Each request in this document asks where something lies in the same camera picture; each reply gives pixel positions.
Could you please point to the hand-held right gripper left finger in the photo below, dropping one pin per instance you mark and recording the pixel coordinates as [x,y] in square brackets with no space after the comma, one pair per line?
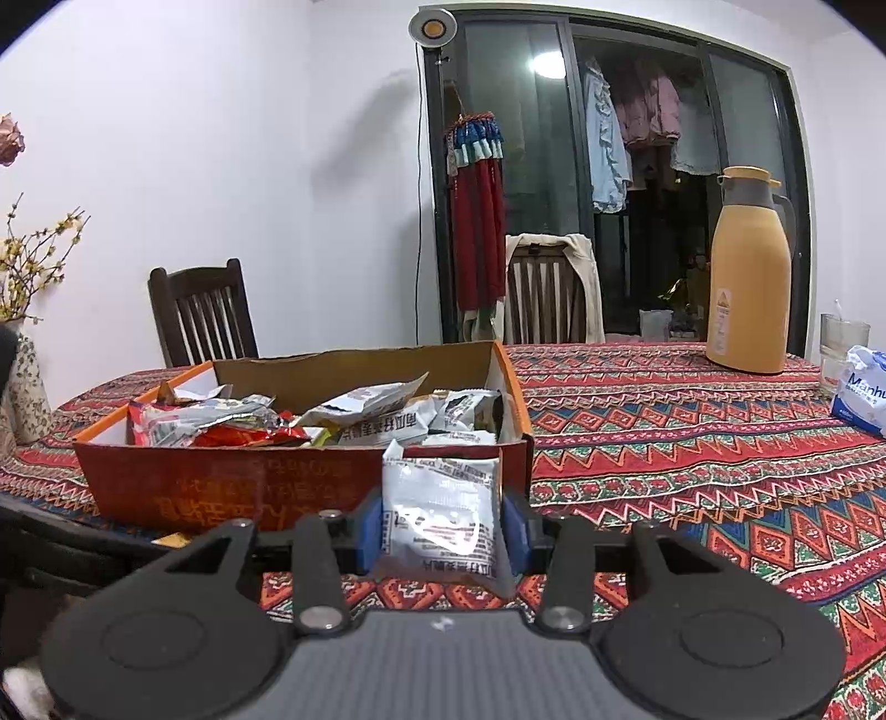
[372,533]

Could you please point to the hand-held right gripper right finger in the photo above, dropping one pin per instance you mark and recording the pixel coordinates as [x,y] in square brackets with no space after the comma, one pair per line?
[516,533]

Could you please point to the white silver snack packet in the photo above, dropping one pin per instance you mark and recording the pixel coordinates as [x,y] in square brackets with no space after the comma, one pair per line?
[443,512]
[360,401]
[464,412]

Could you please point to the orange cardboard box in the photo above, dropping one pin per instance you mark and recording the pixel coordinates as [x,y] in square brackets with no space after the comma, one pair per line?
[207,484]

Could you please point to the red cartoon snack bag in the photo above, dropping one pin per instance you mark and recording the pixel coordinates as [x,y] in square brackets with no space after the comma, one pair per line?
[207,422]

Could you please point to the floral ceramic vase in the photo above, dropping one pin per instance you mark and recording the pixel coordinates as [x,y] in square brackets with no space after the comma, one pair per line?
[31,394]

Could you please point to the yellow flower branches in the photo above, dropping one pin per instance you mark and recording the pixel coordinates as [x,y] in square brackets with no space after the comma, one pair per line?
[34,253]

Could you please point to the gold snack packet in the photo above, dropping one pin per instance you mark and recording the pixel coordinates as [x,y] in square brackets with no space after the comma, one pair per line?
[168,393]

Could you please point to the dark wooden chair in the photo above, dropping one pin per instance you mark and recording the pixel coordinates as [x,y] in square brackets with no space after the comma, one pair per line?
[201,277]
[69,526]

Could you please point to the orange snack packet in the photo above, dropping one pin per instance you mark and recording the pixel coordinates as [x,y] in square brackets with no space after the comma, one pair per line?
[169,540]

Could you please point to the pale green cloth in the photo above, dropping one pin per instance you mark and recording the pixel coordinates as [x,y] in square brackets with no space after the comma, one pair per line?
[484,325]

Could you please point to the clear measuring cup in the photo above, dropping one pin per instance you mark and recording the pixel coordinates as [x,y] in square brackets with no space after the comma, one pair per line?
[654,325]

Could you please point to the wooden chair with cloth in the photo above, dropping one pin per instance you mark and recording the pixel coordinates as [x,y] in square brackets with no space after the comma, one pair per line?
[588,291]

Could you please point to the yellow thermos jug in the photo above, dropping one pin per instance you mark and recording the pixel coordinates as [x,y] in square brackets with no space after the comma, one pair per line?
[747,291]

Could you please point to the clear drinking glass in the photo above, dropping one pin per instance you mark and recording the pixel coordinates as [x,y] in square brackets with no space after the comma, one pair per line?
[834,346]

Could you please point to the white blue tissue pack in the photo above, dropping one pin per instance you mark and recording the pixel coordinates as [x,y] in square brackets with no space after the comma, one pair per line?
[862,394]

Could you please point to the light blue shirt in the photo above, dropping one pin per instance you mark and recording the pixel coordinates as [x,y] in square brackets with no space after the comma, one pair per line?
[609,152]

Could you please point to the black framed glass door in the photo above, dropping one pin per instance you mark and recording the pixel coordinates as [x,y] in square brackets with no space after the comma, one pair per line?
[540,138]

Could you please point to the pink garment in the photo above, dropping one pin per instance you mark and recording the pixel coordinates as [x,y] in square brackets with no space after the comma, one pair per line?
[650,111]

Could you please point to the round lamp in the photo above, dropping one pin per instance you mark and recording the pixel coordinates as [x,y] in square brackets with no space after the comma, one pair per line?
[432,24]

